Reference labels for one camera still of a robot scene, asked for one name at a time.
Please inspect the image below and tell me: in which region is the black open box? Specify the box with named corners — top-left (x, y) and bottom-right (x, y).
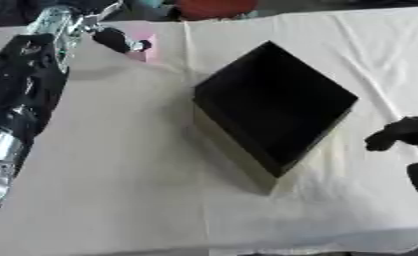
top-left (191, 40), bottom-right (360, 178)

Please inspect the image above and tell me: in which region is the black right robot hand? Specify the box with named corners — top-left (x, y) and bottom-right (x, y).
top-left (363, 115), bottom-right (418, 203)

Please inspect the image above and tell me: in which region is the pink block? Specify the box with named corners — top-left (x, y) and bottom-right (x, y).
top-left (123, 33), bottom-right (160, 64)

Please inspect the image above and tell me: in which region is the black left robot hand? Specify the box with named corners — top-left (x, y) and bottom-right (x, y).
top-left (90, 26), bottom-right (153, 55)

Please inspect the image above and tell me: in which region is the orange-red bag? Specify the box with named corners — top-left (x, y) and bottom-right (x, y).
top-left (172, 0), bottom-right (260, 22)

